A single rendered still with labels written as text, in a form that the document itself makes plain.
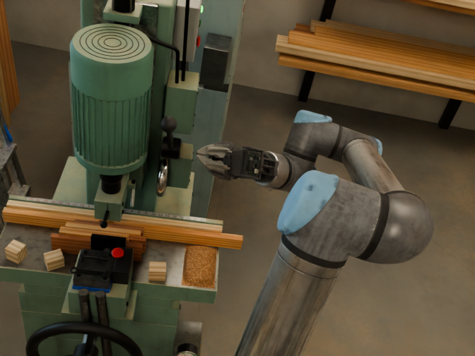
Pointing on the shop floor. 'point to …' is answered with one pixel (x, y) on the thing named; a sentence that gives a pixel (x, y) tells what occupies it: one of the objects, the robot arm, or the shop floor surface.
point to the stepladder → (8, 152)
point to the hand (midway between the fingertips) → (198, 155)
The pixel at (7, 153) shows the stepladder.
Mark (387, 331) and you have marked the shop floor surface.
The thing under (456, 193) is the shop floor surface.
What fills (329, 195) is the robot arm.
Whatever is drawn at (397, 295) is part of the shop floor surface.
